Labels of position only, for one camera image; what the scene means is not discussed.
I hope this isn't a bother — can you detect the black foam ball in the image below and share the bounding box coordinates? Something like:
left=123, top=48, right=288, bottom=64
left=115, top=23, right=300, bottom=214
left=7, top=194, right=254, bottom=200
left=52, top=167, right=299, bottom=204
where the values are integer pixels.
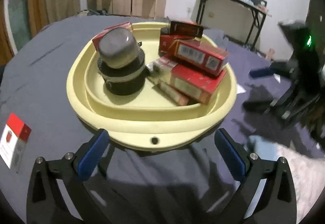
left=97, top=49, right=146, bottom=96

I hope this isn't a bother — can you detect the silver round tin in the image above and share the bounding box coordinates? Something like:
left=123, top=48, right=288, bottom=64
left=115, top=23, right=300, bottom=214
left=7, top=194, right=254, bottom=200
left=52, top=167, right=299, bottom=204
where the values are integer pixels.
left=98, top=29, right=140, bottom=69

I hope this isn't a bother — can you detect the grey blue bed sheet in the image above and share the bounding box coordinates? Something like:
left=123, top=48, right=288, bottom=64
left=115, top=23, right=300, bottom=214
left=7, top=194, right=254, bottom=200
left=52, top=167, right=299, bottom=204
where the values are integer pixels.
left=1, top=16, right=324, bottom=223

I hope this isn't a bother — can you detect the red white pack on sheet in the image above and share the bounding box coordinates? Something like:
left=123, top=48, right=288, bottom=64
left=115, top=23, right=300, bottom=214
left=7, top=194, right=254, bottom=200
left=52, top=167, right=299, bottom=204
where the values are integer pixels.
left=0, top=113, right=31, bottom=172

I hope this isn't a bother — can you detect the black folding table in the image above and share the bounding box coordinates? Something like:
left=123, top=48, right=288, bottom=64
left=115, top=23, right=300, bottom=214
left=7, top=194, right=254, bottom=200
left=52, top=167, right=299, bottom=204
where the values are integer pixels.
left=193, top=0, right=270, bottom=52

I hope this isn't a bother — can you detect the yellow plastic basin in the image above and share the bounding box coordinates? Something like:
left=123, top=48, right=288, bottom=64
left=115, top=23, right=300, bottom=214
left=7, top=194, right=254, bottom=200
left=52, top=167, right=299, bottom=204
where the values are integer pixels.
left=66, top=21, right=238, bottom=152

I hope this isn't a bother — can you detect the dark red cigarette pack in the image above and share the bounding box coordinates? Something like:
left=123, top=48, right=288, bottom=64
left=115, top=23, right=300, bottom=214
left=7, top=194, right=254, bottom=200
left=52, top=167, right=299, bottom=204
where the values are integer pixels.
left=170, top=21, right=204, bottom=38

